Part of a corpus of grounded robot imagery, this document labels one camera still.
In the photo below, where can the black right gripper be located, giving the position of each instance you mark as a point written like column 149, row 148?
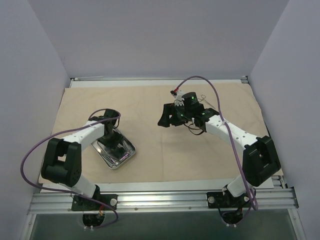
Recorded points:
column 171, row 116

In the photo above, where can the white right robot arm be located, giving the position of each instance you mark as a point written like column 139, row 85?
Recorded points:
column 259, row 156

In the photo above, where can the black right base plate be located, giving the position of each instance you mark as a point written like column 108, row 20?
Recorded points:
column 222, row 200

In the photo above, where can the beige cloth wrap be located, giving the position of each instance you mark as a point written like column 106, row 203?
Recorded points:
column 162, row 154

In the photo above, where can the aluminium mounting rail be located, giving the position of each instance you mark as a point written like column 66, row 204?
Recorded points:
column 156, row 202

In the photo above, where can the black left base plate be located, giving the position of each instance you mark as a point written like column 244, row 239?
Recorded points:
column 106, row 202

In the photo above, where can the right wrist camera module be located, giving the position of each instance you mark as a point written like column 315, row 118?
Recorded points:
column 191, row 100

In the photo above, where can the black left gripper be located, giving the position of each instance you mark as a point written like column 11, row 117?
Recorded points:
column 115, row 147

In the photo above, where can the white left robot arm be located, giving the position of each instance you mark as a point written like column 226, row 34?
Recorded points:
column 62, row 163

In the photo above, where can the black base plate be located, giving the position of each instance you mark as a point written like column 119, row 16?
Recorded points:
column 222, row 200
column 106, row 202

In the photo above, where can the metal instrument tray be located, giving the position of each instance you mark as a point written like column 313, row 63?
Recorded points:
column 115, row 158

